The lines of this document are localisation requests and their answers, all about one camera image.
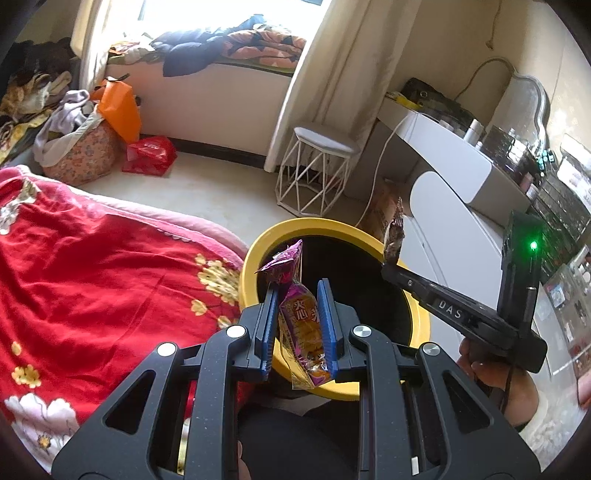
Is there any purple snack wrapper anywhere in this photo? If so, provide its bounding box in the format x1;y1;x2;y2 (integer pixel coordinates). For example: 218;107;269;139
256;239;331;390

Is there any brown snack wrapper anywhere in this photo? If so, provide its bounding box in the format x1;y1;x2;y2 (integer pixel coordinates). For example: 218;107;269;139
384;197;405;265

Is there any yellow rimmed black trash bin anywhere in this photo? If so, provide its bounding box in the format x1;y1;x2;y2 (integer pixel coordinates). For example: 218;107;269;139
238;217;432;401

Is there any person's right hand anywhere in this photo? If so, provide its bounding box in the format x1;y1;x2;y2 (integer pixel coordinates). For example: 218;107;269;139
457;338;539;427

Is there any person's left hand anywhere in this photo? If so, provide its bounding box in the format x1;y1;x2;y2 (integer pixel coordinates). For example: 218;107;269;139
238;441;252;480

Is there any red can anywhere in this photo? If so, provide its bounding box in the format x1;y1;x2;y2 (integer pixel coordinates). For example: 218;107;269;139
177;380;197;475

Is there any white petal shaped chair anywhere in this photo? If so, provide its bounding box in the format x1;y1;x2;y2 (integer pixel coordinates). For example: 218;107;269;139
403;171;518;365

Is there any white vanity desk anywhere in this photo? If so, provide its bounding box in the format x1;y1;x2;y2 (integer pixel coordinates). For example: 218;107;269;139
378;98;530;225

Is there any red floral blanket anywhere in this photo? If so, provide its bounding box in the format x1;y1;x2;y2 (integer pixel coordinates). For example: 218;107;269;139
1;167;246;479

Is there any red plastic bag on floor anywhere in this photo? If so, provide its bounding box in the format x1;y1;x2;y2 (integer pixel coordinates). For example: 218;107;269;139
121;136;177;177

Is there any floral fabric basket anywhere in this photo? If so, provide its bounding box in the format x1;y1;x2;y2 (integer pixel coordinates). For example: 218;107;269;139
42;122;122;187

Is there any cream curtain right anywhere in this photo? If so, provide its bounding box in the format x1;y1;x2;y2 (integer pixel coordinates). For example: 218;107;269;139
263;0;421;172

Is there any cream curtain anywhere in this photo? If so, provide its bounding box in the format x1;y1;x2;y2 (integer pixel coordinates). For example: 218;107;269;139
70;0;143;91
263;0;421;172

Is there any grey white garment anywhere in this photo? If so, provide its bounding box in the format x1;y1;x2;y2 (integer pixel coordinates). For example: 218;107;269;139
32;90;104;168

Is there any orange shopping bag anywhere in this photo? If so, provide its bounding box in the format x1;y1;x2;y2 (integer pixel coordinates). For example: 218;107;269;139
91;79;141;144

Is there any orange patterned quilt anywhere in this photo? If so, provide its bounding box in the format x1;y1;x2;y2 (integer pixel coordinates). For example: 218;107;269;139
221;24;307;73

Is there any pile of clothes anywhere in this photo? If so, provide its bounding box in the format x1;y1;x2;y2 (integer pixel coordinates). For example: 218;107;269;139
1;37;76;165

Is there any dark jacket on sill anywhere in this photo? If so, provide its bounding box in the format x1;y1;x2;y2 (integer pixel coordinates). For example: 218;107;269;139
150;14;266;78

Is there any cream curtain left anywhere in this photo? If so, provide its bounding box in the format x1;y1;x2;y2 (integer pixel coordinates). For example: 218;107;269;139
70;0;143;91

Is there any white cable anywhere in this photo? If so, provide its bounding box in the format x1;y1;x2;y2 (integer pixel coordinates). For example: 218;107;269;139
355;112;415;229

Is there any white wire frame stool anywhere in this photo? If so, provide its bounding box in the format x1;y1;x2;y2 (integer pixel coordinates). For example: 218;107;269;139
276;122;360;217

